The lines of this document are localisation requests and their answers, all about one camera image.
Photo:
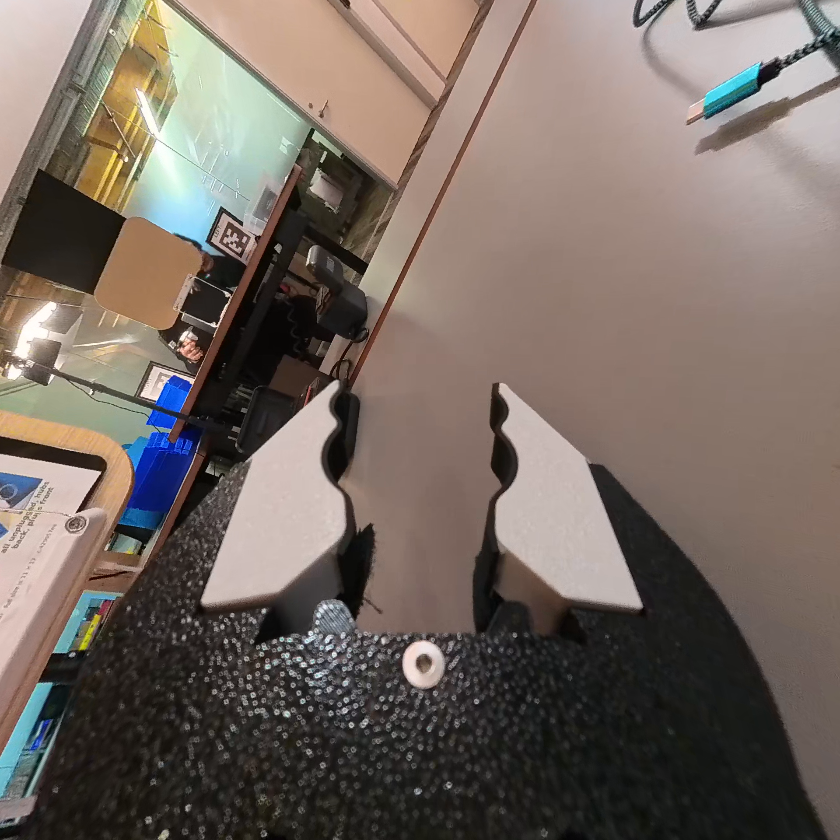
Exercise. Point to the small framed sign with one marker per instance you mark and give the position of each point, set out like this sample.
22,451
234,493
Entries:
161,380

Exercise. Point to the blue plastic bin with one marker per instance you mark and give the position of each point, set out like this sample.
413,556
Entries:
157,472

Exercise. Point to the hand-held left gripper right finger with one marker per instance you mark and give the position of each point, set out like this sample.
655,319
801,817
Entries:
564,525

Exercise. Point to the printed instruction poster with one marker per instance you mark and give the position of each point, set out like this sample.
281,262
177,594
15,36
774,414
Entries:
39,485

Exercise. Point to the framed marker sign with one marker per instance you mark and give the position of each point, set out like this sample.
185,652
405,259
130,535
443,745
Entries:
235,239

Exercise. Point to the black hanging panel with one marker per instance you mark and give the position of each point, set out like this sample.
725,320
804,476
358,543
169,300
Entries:
59,229

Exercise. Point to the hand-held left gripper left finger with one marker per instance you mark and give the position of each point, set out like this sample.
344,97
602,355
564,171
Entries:
275,512

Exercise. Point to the wooden desk black legs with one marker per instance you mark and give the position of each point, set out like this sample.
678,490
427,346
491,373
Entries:
289,236

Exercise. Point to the clear acrylic fixture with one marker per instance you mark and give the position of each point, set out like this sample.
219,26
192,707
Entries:
203,302

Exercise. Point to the clear storage container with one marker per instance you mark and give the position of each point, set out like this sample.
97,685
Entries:
266,203

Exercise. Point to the blue plastic tray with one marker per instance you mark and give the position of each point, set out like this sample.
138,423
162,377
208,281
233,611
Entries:
172,400

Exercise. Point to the studio light on stand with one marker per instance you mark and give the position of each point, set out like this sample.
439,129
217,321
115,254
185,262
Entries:
43,354

